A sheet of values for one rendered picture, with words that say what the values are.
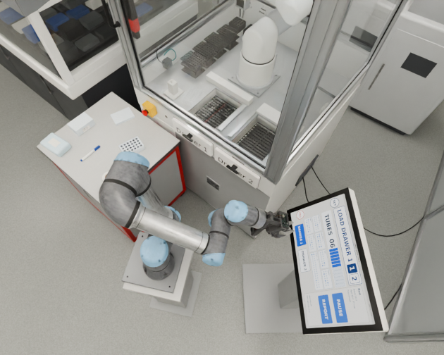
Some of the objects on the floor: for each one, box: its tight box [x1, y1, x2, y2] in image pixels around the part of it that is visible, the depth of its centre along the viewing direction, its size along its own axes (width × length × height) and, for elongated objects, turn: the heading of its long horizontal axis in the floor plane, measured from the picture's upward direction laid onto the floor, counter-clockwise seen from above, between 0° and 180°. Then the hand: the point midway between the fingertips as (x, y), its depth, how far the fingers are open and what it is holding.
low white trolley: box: [37, 92, 186, 242], centre depth 216 cm, size 58×62×76 cm
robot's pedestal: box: [123, 249, 202, 318], centre depth 182 cm, size 30×30×76 cm
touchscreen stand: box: [242, 263, 302, 334], centre depth 170 cm, size 50×45×102 cm
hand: (287, 230), depth 129 cm, fingers closed
